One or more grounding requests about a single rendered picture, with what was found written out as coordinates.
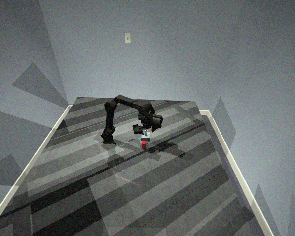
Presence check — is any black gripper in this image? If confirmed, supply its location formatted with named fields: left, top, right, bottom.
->
left=133, top=122, right=162, bottom=135

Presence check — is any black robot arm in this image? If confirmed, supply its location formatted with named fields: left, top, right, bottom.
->
left=101, top=95, right=163, bottom=144

